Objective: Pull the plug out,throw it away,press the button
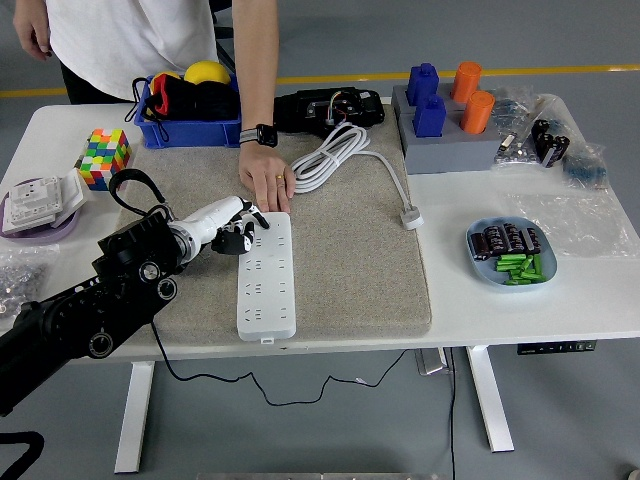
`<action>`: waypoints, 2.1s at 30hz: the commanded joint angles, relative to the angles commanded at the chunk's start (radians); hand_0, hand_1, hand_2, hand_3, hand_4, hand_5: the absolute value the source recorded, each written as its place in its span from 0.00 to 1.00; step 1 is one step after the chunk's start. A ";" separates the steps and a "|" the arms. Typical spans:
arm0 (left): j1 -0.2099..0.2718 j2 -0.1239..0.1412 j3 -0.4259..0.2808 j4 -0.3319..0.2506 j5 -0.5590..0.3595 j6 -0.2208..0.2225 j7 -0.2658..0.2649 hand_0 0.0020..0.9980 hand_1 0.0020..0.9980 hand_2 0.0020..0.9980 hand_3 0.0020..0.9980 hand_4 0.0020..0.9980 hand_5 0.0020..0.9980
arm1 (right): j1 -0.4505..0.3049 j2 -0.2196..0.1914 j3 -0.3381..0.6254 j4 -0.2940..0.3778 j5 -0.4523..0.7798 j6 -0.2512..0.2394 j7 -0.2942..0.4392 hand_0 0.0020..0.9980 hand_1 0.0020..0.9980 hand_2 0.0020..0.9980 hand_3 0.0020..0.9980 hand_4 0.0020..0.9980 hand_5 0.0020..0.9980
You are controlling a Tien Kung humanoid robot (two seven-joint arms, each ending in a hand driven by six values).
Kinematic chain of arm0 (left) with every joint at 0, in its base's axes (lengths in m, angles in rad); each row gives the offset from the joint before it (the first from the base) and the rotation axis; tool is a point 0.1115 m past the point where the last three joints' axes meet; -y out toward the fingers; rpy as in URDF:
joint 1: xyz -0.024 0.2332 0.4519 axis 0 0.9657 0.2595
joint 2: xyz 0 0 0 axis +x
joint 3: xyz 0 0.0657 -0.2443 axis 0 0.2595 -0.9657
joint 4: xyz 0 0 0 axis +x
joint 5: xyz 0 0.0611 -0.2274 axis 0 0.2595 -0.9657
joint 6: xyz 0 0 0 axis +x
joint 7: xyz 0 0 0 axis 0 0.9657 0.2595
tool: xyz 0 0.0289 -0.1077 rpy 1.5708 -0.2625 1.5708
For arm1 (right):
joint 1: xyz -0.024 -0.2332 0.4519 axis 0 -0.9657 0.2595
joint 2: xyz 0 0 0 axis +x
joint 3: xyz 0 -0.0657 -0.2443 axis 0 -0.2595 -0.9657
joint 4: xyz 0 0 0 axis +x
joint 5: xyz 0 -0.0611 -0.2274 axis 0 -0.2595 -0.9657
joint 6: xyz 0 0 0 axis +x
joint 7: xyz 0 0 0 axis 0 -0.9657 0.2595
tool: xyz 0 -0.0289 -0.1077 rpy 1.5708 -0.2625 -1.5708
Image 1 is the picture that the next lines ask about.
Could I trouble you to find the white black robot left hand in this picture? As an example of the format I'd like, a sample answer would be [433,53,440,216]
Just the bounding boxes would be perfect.
[172,195,272,257]

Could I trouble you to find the person's right hand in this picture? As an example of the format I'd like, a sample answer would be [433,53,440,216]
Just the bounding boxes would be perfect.
[13,9,54,61]

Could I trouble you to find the person's left hand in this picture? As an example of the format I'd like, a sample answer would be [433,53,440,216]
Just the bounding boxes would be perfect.
[238,144,297,214]

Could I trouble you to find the white power strip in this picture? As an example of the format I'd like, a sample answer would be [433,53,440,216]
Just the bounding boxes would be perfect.
[235,211,297,345]

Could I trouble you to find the thin black adapter cord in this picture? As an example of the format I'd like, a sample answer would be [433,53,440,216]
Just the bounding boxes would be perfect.
[148,319,412,405]

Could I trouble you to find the white power strip plug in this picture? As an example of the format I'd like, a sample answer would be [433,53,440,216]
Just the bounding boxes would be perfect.
[398,202,426,231]

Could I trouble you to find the black wrist watch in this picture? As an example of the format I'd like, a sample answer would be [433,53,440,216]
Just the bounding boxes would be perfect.
[238,123,279,149]

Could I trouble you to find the black electronic device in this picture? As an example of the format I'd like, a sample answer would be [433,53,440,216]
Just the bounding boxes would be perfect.
[273,86,386,135]

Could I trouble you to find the blue plastic bin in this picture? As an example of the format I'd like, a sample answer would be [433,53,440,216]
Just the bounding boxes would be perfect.
[133,73,244,150]

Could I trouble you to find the black red cloth bag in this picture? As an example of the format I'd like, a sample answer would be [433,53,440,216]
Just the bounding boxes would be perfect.
[130,74,240,142]

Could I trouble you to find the person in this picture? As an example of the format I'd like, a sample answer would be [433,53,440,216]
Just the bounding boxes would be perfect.
[47,0,236,106]

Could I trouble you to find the large yellow ball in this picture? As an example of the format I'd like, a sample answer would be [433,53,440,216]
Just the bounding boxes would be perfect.
[182,60,232,89]

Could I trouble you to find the multicolour puzzle cube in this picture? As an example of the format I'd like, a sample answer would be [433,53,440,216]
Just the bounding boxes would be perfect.
[74,128,133,192]

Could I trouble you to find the small yellow ball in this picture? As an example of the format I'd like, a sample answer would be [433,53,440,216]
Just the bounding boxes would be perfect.
[149,71,182,94]

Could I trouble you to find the grey-brown mat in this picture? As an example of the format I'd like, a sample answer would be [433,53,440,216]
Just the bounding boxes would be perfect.
[89,99,434,346]

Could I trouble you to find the grey block holder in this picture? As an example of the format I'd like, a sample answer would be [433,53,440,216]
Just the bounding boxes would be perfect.
[390,82,501,120]
[402,112,503,175]

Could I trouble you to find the blue bottle-shaped block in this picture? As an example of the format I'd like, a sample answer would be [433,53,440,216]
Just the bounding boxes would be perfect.
[412,94,447,140]
[405,62,440,107]

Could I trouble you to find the purple round dish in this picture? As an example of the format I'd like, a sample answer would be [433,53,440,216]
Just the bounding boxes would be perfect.
[0,177,82,246]

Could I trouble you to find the clear bag of screws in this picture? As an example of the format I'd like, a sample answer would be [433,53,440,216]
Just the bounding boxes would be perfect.
[0,244,59,321]

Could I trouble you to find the white table leg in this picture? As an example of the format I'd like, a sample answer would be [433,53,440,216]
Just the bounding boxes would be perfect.
[113,360,155,475]
[465,344,516,454]

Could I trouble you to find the orange cylinder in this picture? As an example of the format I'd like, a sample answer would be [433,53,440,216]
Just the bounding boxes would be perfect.
[449,60,483,105]
[459,89,496,134]

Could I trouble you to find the light blue plate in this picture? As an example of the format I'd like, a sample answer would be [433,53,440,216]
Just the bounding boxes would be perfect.
[465,215,559,293]

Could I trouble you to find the clear bag metal parts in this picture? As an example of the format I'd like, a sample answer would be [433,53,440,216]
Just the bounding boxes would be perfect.
[492,127,544,170]

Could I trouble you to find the silver box under table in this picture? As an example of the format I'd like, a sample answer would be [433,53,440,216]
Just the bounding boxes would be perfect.
[413,348,454,376]

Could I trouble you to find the clear bag blue components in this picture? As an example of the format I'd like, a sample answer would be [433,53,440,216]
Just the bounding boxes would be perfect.
[492,84,537,132]

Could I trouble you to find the clear bag black capacitors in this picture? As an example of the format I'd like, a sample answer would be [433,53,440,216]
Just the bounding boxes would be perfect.
[528,94,572,170]

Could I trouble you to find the empty clear plastic bag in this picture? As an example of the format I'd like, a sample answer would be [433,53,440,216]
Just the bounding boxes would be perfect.
[504,189,639,259]

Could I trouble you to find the clear bag blue resistors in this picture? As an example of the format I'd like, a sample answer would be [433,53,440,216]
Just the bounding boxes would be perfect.
[562,142,609,190]

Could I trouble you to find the black table control panel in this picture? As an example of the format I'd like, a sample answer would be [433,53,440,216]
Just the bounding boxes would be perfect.
[516,339,599,356]

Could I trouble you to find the white power strip cable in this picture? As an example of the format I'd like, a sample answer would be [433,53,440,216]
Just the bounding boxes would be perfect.
[288,122,416,217]

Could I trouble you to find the white switch panel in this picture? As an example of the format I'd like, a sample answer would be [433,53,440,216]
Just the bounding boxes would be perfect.
[49,168,89,229]

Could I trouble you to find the black hanging cable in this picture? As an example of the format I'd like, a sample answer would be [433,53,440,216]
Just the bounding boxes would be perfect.
[447,347,458,480]

